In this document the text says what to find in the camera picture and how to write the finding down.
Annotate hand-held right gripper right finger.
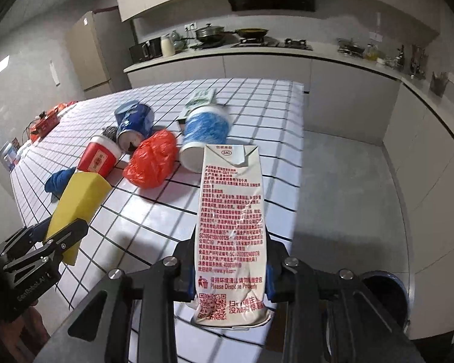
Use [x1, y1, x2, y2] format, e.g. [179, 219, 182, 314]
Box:
[265, 241, 426, 363]

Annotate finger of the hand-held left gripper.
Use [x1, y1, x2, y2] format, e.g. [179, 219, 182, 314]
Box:
[0, 223, 52, 260]
[2, 218, 90, 273]

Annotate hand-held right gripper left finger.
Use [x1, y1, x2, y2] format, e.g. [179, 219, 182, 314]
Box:
[47, 234, 197, 363]

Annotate yellow paper box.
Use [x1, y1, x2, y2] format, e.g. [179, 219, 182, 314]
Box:
[44, 171, 111, 266]

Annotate white milk carton red print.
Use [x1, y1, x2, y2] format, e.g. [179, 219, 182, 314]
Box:
[191, 144, 274, 328]

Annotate red paper cup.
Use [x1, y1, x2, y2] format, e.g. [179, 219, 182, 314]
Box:
[77, 135, 122, 179]

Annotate black waste bin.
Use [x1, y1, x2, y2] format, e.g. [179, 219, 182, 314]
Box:
[357, 270, 411, 333]

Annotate red plastic bag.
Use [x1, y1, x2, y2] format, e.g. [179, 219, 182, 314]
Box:
[122, 129, 178, 189]

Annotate crushed blue soda can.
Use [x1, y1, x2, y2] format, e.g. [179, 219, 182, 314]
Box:
[114, 100, 154, 154]

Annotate blue and white paper cup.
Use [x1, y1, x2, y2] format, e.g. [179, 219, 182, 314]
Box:
[179, 105, 231, 172]

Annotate green and white carton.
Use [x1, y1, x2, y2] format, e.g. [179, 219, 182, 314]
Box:
[179, 88, 217, 122]

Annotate crumpled blue tub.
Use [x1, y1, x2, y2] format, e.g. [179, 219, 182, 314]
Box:
[44, 168, 78, 194]

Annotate orange-red plastic bag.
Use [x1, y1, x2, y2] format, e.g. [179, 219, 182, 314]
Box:
[47, 100, 78, 118]

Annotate beige refrigerator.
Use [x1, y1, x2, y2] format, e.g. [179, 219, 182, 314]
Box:
[64, 11, 123, 101]

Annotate black toaster oven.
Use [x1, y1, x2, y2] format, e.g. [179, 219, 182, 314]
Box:
[129, 40, 162, 63]

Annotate grey kitchen counter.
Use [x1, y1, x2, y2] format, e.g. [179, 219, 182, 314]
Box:
[123, 40, 454, 343]

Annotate white jug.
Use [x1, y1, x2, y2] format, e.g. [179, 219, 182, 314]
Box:
[160, 35, 175, 57]

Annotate induction cooker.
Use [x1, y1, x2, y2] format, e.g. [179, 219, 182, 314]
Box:
[189, 41, 231, 50]

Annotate gas stove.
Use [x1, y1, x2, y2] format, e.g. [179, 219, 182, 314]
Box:
[231, 38, 314, 51]

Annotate metal dish rack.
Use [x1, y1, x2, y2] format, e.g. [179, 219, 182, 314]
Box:
[337, 38, 366, 56]

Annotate lidded cooking pan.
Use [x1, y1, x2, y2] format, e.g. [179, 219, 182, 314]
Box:
[195, 24, 235, 44]

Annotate black frying pan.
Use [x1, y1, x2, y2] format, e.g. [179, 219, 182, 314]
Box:
[235, 27, 269, 39]

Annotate utensil holder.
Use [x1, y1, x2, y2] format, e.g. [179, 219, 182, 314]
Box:
[430, 72, 449, 97]

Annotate dark condiment bottles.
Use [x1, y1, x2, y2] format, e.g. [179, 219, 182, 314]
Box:
[395, 43, 429, 81]

